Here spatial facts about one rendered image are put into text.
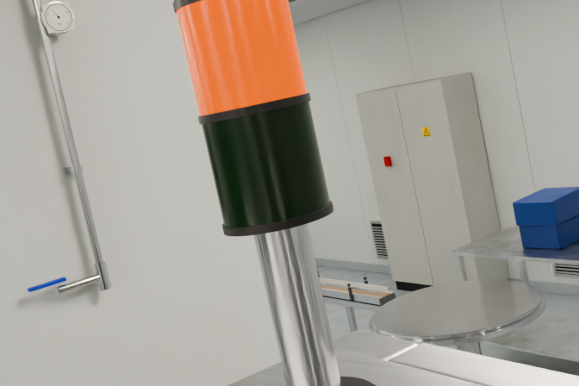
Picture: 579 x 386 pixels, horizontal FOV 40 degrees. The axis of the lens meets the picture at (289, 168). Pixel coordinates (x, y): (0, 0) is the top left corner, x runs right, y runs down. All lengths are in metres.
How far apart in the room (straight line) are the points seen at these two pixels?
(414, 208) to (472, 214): 0.67
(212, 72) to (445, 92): 6.85
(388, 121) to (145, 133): 5.98
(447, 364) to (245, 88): 0.19
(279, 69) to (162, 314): 1.59
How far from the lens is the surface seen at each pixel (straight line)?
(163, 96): 1.89
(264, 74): 0.33
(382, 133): 7.82
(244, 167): 0.33
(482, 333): 4.01
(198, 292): 1.93
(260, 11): 0.33
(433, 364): 0.43
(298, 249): 0.35
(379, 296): 4.81
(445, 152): 7.27
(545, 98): 6.99
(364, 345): 0.48
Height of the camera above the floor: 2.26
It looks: 6 degrees down
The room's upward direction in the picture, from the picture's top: 12 degrees counter-clockwise
